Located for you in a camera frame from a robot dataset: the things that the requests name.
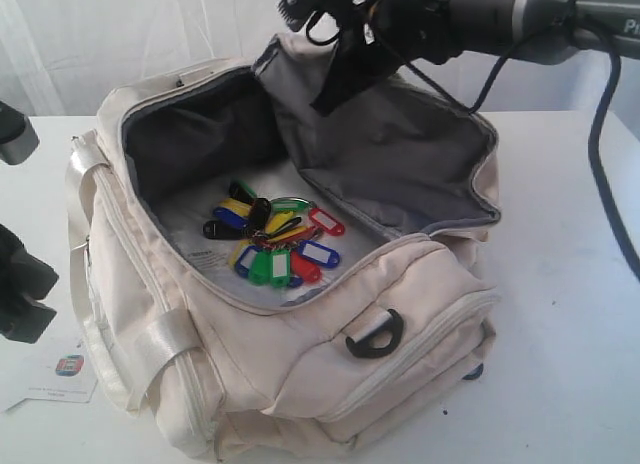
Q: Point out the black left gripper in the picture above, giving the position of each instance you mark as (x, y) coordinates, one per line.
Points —
(25, 282)

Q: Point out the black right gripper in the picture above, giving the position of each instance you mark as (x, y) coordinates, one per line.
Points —
(372, 37)

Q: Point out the cream fabric duffel bag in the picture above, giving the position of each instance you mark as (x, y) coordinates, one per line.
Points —
(319, 370)

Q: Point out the colourful key tag bunch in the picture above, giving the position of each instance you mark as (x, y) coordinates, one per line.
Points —
(278, 240)

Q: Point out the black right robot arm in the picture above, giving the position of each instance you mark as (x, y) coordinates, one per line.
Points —
(546, 32)

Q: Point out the white paper card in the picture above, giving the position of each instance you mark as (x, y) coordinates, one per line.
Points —
(60, 372)

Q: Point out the black tape roll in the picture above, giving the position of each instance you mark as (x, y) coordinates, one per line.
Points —
(475, 374)

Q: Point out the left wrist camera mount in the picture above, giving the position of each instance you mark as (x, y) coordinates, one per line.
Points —
(18, 139)

